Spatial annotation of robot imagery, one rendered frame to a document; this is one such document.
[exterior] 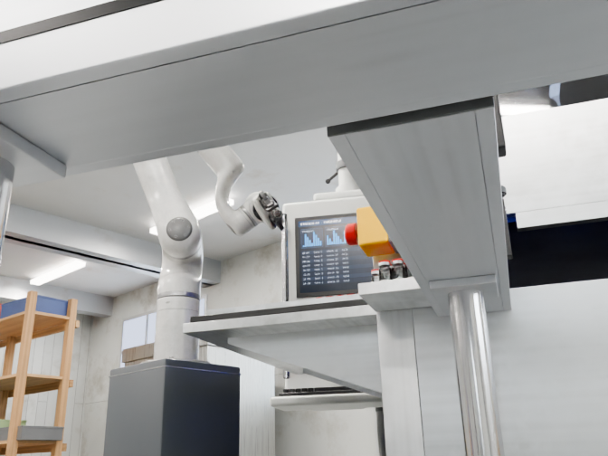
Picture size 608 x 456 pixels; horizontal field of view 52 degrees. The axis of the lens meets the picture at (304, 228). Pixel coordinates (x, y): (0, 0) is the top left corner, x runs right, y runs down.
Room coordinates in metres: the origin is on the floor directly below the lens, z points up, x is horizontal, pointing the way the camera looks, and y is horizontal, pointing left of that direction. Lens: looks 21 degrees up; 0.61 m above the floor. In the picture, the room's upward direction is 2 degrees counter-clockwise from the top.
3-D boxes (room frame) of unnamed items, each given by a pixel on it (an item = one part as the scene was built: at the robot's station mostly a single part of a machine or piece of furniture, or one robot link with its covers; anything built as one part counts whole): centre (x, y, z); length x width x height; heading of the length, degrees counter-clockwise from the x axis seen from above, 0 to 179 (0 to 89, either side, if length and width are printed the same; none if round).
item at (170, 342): (1.71, 0.36, 0.95); 0.19 x 0.19 x 0.18
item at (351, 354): (1.27, 0.00, 0.80); 0.34 x 0.03 x 0.13; 72
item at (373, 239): (1.05, -0.14, 1.00); 0.08 x 0.07 x 0.07; 72
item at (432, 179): (0.73, -0.18, 0.92); 0.69 x 0.15 x 0.16; 162
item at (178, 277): (1.74, 0.36, 1.16); 0.19 x 0.12 x 0.24; 7
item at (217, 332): (1.50, -0.09, 0.87); 0.70 x 0.48 x 0.02; 162
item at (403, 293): (1.02, -0.17, 0.87); 0.14 x 0.13 x 0.02; 72
